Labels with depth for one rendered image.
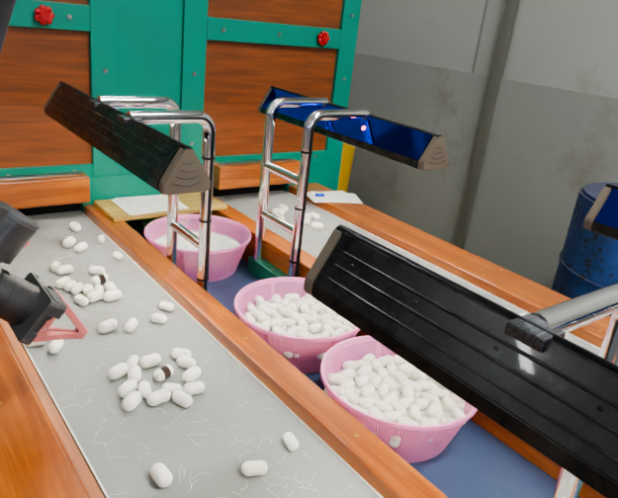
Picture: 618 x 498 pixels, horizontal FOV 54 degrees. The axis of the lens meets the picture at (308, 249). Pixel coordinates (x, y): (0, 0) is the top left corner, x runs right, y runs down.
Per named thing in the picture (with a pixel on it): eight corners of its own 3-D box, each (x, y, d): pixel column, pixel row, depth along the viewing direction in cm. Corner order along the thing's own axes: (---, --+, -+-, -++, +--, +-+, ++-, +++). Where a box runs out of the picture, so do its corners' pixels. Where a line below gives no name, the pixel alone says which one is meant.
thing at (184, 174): (162, 196, 89) (163, 147, 86) (44, 114, 134) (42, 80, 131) (211, 192, 94) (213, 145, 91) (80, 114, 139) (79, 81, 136)
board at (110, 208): (113, 222, 153) (113, 217, 153) (93, 205, 164) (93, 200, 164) (226, 208, 173) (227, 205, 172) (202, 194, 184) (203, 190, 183)
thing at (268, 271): (291, 302, 142) (312, 112, 126) (246, 270, 157) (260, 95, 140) (352, 288, 154) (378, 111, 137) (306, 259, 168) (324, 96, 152)
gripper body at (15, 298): (42, 277, 85) (-6, 251, 80) (63, 306, 78) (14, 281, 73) (12, 314, 84) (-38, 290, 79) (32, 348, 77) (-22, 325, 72)
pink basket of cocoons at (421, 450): (389, 503, 87) (399, 450, 83) (284, 403, 106) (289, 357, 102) (501, 442, 103) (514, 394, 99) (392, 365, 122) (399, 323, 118)
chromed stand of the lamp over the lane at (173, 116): (127, 341, 119) (126, 113, 102) (92, 299, 133) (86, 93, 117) (212, 321, 130) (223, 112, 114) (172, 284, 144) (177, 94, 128)
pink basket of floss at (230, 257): (230, 295, 142) (233, 259, 139) (125, 277, 146) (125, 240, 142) (260, 256, 167) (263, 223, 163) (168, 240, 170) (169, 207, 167)
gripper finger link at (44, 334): (88, 301, 90) (35, 273, 84) (106, 322, 85) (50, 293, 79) (59, 338, 90) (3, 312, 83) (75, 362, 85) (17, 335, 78)
